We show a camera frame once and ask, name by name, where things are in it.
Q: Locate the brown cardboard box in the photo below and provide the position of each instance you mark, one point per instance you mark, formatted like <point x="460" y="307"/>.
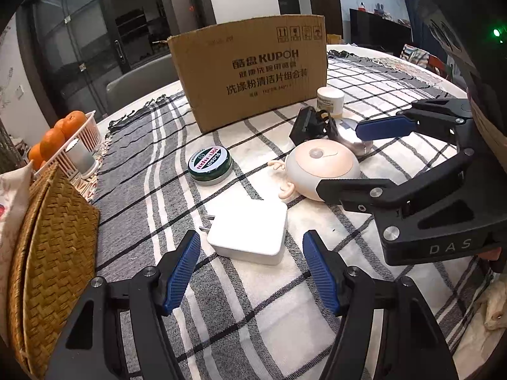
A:
<point x="245" y="87"/>

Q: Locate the black razor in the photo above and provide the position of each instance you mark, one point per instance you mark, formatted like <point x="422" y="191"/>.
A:
<point x="303" y="124"/>

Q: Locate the round doll head toy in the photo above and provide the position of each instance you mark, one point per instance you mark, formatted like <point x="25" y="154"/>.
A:
<point x="321" y="162"/>

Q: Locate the dark wooden panel door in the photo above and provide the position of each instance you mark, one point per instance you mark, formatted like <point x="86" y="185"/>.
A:
<point x="321" y="4"/>

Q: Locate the white printed table cover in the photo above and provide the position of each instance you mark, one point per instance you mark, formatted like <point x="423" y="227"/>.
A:
<point x="14" y="225"/>

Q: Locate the shiny silver metal tool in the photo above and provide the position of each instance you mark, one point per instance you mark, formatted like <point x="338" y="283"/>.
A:
<point x="348" y="139"/>

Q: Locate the orange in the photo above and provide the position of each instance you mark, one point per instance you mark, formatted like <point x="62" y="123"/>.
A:
<point x="73" y="120"/>
<point x="51" y="142"/>
<point x="35" y="156"/>

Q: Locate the patterned table mat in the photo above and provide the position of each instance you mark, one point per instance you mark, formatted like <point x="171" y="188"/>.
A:
<point x="400" y="65"/>

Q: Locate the grey dining chair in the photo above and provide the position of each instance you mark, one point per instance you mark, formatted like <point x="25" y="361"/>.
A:
<point x="138" y="83"/>

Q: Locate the white power adapter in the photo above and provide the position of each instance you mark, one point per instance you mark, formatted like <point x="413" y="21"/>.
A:
<point x="247" y="229"/>

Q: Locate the green round tin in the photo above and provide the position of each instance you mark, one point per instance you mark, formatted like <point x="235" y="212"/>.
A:
<point x="210" y="163"/>

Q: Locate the small white jar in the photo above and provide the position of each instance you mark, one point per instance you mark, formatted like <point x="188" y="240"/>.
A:
<point x="330" y="101"/>

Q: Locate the black television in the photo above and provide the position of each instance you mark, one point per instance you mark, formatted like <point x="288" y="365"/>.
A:
<point x="376" y="31"/>

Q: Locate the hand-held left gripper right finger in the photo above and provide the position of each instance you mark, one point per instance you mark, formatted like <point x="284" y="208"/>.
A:
<point x="321" y="273"/>

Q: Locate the white plastic fruit basket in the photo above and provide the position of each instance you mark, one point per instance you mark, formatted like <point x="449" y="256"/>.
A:
<point x="85" y="134"/>

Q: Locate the dark sliding glass door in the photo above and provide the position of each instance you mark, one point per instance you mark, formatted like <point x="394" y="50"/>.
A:
<point x="79" y="47"/>

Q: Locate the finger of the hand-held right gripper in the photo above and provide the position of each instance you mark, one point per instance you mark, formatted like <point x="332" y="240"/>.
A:
<point x="382" y="127"/>
<point x="356" y="194"/>

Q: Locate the checked fabric bag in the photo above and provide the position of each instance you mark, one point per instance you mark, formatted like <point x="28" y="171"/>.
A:
<point x="416" y="57"/>

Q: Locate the grey plaid tablecloth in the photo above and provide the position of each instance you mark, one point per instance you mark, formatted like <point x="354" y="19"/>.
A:
<point x="257" y="324"/>

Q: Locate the small white cylinder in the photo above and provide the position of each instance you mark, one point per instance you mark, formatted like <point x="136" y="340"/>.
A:
<point x="81" y="158"/>

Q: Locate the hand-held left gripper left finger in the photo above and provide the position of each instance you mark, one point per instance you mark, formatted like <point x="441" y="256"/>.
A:
<point x="179" y="273"/>

